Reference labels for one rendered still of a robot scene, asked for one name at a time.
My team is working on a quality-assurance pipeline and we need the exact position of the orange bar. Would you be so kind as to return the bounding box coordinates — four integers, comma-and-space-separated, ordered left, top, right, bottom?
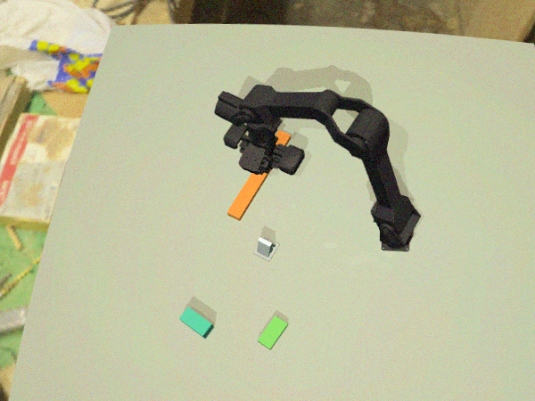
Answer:
227, 130, 291, 221

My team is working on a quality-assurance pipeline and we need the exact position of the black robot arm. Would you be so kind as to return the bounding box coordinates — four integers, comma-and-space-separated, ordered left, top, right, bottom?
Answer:
214, 85, 420, 252

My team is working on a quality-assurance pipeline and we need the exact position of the teal rectangular block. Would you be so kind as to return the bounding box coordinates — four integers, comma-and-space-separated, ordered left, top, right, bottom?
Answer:
179, 307, 214, 339

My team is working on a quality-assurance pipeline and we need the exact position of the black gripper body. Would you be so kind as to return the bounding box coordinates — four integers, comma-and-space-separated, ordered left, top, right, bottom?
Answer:
223, 124, 305, 175

